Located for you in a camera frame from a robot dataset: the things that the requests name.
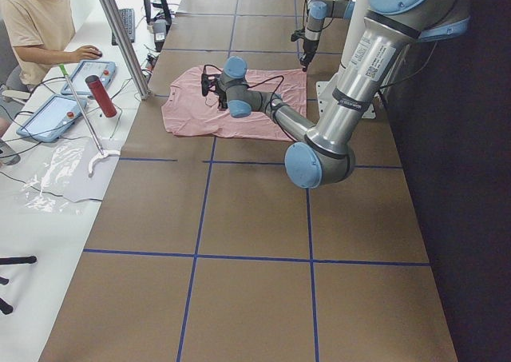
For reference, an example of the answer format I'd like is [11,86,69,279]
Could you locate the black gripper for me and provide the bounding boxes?
[216,90,228,110]
[299,38,319,72]

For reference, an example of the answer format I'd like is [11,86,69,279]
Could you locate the pink printed t-shirt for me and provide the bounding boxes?
[161,66,307,141]

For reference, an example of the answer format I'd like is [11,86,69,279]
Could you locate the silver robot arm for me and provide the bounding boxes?
[297,0,355,72]
[201,0,470,189]

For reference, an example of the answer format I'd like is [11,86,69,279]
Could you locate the person's right hand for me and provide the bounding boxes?
[73,45,99,62]

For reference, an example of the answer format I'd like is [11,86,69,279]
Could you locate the red cylindrical bottle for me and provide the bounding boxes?
[85,75,117,117]

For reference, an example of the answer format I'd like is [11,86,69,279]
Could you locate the far teach pendant tablet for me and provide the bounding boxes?
[69,60,117,97]

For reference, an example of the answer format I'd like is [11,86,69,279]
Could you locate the teach pendant tablet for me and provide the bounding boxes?
[16,94,87,143]
[69,60,117,97]

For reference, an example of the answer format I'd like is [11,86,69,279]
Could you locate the reacher grabber stick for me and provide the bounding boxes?
[58,64,121,177]

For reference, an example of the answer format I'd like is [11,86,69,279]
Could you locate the black keyboard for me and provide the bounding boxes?
[118,8,136,43]

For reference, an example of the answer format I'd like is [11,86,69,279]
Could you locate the near teach pendant tablet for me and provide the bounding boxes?
[16,94,87,143]

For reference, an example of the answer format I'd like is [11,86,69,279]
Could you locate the clear plastic bag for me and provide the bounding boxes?
[15,137,97,215]

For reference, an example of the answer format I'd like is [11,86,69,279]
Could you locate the person in beige shirt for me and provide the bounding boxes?
[1,0,78,90]

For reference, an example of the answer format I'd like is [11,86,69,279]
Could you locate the black tripod legs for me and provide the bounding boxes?
[1,255,38,315]

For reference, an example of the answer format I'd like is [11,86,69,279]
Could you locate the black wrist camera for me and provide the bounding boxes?
[291,28,306,42]
[200,64,221,97]

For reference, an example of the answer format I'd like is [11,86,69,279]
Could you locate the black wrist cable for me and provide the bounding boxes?
[203,63,285,111]

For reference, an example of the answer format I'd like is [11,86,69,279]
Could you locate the white camera post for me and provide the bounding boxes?
[316,0,368,116]

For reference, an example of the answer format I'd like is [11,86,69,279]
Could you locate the aluminium frame post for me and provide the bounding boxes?
[99,0,151,100]

